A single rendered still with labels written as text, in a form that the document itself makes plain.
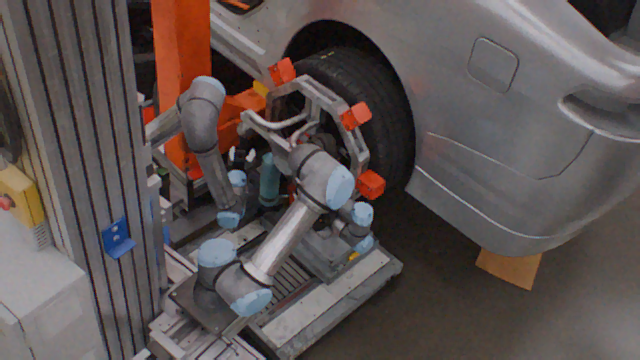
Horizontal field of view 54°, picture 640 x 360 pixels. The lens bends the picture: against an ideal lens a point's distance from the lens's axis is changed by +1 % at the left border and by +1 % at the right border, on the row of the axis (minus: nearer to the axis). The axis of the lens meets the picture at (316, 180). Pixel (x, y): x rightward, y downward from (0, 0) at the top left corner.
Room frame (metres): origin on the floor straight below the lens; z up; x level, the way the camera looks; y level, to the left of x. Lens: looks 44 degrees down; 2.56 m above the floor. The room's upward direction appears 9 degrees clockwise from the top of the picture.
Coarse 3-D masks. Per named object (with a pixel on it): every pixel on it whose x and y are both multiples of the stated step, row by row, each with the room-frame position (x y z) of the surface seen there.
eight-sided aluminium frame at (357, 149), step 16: (304, 80) 2.01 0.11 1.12; (272, 96) 2.08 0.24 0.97; (320, 96) 1.92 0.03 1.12; (336, 96) 1.94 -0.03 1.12; (272, 112) 2.09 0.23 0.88; (336, 112) 1.86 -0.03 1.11; (272, 144) 2.07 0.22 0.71; (352, 144) 1.80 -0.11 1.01; (352, 160) 1.78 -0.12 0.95; (368, 160) 1.81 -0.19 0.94; (288, 176) 1.99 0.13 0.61; (352, 192) 1.77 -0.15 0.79
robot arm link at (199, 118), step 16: (192, 112) 1.47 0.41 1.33; (208, 112) 1.48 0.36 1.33; (192, 128) 1.43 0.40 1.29; (208, 128) 1.45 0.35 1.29; (192, 144) 1.42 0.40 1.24; (208, 144) 1.43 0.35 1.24; (208, 160) 1.43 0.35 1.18; (208, 176) 1.43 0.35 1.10; (224, 176) 1.45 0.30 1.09; (224, 192) 1.43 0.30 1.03; (224, 208) 1.43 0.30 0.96; (240, 208) 1.47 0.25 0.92; (224, 224) 1.41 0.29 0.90
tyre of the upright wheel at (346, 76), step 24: (336, 48) 2.23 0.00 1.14; (312, 72) 2.06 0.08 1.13; (336, 72) 2.01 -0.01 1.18; (360, 72) 2.04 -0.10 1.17; (384, 72) 2.08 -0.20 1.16; (360, 96) 1.93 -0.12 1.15; (384, 96) 1.98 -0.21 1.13; (384, 120) 1.90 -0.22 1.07; (408, 120) 1.97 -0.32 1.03; (384, 144) 1.84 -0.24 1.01; (408, 144) 1.93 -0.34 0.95; (384, 168) 1.81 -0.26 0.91; (408, 168) 1.94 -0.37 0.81
